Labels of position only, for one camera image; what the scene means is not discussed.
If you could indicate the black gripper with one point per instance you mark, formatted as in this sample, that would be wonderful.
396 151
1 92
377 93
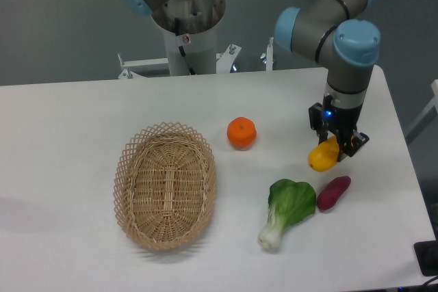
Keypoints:
339 112

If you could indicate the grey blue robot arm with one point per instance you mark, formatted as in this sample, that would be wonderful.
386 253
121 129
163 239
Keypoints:
328 32

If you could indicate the purple sweet potato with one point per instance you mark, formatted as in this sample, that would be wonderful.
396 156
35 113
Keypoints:
332 192

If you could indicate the green bok choy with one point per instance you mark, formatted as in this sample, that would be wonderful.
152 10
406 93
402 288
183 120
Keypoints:
289 203

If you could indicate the orange tangerine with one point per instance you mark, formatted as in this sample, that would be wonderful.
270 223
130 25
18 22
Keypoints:
241 132

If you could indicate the black device at table edge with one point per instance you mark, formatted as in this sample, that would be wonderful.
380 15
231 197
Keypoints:
426 254

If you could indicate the woven wicker basket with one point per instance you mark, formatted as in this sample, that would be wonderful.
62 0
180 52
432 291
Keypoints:
165 186

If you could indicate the white frame at right edge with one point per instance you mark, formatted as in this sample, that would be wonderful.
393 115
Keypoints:
424 118

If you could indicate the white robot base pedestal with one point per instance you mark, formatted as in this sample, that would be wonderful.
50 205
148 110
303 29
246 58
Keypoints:
189 28

